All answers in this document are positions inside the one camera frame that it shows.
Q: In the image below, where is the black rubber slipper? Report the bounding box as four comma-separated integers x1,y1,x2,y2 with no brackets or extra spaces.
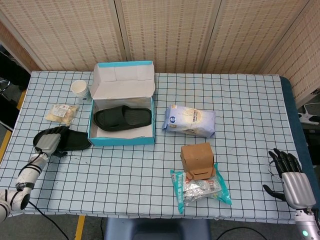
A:
33,126,92,152
93,105,153,132

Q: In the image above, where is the grey blue chair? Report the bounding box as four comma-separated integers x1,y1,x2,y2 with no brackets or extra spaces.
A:
104,217,211,240

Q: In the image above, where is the blue white tissue pack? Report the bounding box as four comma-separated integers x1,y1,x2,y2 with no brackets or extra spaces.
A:
161,104,216,138

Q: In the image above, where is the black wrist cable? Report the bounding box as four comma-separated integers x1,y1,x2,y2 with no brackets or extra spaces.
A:
23,149,45,171

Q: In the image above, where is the stack of white paper cups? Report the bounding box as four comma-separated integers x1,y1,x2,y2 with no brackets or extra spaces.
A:
70,80,91,103

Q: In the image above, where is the teal cardboard shoe box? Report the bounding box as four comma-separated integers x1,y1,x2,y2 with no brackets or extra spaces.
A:
87,60,156,147

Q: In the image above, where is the blue checkered tablecloth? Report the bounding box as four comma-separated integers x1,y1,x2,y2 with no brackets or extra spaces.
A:
0,70,305,225

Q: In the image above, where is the woven folding screen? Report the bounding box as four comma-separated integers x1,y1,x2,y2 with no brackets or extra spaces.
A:
0,0,320,101

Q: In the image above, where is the black chair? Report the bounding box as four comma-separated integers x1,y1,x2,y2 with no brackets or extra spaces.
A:
0,44,29,131

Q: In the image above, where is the dark blue table pad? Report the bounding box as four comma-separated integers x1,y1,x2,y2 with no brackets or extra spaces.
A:
279,75,317,176

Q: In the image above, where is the black floor cable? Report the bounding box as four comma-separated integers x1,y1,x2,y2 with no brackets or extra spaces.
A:
27,199,69,240
216,226,263,240

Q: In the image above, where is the clear bag of pale snacks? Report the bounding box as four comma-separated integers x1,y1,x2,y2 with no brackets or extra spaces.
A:
44,103,80,126

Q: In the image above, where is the white plastic stand base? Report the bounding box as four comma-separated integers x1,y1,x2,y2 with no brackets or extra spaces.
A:
297,102,320,124

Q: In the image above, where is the brown cardboard takeaway box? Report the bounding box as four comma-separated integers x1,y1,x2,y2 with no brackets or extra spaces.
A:
180,142,216,181

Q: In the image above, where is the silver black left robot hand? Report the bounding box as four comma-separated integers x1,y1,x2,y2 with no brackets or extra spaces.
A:
34,126,70,158

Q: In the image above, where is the teal plastic snack bag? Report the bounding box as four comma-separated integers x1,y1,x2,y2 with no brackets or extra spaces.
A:
170,162,233,215

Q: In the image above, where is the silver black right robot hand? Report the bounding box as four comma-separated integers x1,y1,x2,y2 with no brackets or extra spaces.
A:
262,147,317,210

